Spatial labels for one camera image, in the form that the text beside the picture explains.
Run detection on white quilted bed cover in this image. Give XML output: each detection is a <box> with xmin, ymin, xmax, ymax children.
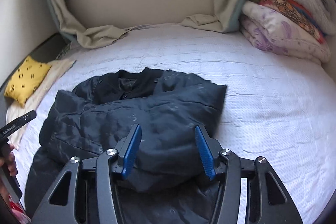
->
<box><xmin>19</xmin><ymin>25</ymin><xmax>335</xmax><ymax>223</ymax></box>

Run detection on black padded jacket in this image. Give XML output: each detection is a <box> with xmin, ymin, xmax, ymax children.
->
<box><xmin>25</xmin><ymin>68</ymin><xmax>227</xmax><ymax>223</ymax></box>

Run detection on left hand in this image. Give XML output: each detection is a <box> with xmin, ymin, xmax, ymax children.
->
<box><xmin>0</xmin><ymin>143</ymin><xmax>18</xmax><ymax>204</ymax></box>

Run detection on yellow patterned pillow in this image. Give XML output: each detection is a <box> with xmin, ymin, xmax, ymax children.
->
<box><xmin>3</xmin><ymin>56</ymin><xmax>52</xmax><ymax>107</ymax></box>

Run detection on stack of folded quilts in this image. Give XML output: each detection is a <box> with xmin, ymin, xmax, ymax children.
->
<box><xmin>240</xmin><ymin>0</ymin><xmax>335</xmax><ymax>64</ymax></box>

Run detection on beige curtain left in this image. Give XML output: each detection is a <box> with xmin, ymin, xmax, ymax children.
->
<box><xmin>47</xmin><ymin>0</ymin><xmax>128</xmax><ymax>49</ymax></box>

